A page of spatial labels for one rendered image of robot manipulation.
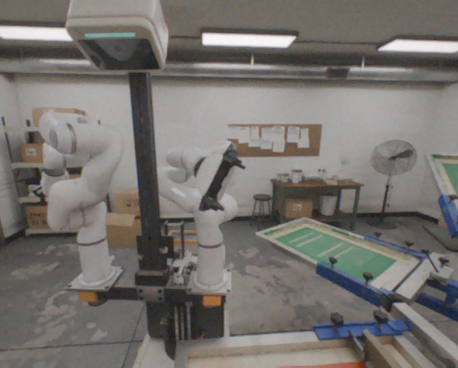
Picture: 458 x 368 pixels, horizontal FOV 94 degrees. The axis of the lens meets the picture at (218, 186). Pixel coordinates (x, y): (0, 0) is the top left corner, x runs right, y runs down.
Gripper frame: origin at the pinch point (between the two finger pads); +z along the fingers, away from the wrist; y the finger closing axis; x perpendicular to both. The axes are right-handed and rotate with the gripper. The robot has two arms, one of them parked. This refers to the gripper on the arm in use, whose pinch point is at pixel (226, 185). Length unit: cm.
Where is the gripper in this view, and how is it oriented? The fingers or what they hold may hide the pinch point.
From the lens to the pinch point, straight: 42.0
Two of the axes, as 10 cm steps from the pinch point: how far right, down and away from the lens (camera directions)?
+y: -4.4, 8.9, 1.1
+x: -8.5, -3.8, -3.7
